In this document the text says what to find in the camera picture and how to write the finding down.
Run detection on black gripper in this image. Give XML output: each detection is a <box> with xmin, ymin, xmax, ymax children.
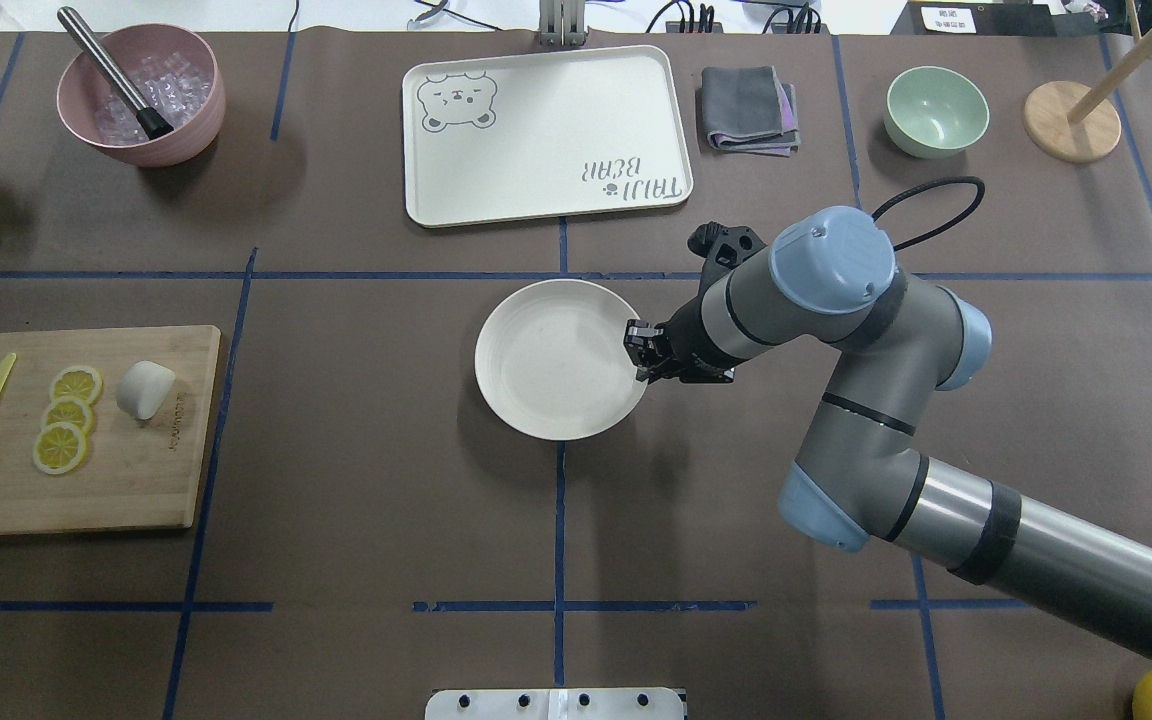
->
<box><xmin>623</xmin><ymin>300</ymin><xmax>737</xmax><ymax>384</ymax></box>

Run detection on cream round plate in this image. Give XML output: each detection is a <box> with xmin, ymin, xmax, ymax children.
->
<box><xmin>473</xmin><ymin>279</ymin><xmax>646</xmax><ymax>441</ymax></box>

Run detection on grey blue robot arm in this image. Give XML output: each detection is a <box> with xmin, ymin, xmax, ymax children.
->
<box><xmin>623</xmin><ymin>206</ymin><xmax>1152</xmax><ymax>661</ymax></box>

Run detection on cream bear tray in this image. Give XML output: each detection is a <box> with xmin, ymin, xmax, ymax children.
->
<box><xmin>402</xmin><ymin>45</ymin><xmax>694</xmax><ymax>228</ymax></box>

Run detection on folded grey cloth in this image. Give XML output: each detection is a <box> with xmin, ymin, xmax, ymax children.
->
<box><xmin>700</xmin><ymin>67</ymin><xmax>801</xmax><ymax>156</ymax></box>

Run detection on white mounting plate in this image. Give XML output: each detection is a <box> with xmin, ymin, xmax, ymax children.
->
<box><xmin>424</xmin><ymin>687</ymin><xmax>689</xmax><ymax>719</ymax></box>

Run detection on green bowl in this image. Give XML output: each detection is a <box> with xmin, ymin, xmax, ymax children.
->
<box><xmin>882</xmin><ymin>67</ymin><xmax>991</xmax><ymax>159</ymax></box>

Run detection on wooden mug stand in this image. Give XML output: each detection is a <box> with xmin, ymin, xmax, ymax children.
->
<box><xmin>1021</xmin><ymin>28</ymin><xmax>1152</xmax><ymax>164</ymax></box>

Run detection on bamboo cutting board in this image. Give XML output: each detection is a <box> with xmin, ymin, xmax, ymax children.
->
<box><xmin>0</xmin><ymin>325</ymin><xmax>221</xmax><ymax>536</ymax></box>

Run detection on steel black-tipped muddler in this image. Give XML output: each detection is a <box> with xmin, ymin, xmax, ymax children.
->
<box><xmin>56</xmin><ymin>6</ymin><xmax>174</xmax><ymax>141</ymax></box>

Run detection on pink bowl with ice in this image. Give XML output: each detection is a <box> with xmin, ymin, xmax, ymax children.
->
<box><xmin>56</xmin><ymin>24</ymin><xmax>227</xmax><ymax>168</ymax></box>

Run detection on lemon slice top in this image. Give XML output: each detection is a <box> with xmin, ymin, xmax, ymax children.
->
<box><xmin>50</xmin><ymin>365</ymin><xmax>105</xmax><ymax>406</ymax></box>

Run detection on lemon slice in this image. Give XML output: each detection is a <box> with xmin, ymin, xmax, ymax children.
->
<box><xmin>32</xmin><ymin>423</ymin><xmax>90</xmax><ymax>477</ymax></box>
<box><xmin>40</xmin><ymin>396</ymin><xmax>94</xmax><ymax>435</ymax></box>
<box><xmin>50</xmin><ymin>365</ymin><xmax>105</xmax><ymax>406</ymax></box>

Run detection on lemon slice middle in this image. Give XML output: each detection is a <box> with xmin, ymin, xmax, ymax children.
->
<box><xmin>40</xmin><ymin>396</ymin><xmax>94</xmax><ymax>435</ymax></box>

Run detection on lemon slice bottom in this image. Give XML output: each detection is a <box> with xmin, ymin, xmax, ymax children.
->
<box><xmin>32</xmin><ymin>423</ymin><xmax>90</xmax><ymax>477</ymax></box>

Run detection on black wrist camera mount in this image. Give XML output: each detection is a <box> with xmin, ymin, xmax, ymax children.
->
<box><xmin>685</xmin><ymin>222</ymin><xmax>765</xmax><ymax>296</ymax></box>

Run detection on aluminium frame post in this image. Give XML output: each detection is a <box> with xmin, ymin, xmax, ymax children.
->
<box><xmin>538</xmin><ymin>0</ymin><xmax>588</xmax><ymax>47</ymax></box>

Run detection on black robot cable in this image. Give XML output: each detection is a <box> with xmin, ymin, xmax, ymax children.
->
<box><xmin>870</xmin><ymin>176</ymin><xmax>987</xmax><ymax>253</ymax></box>

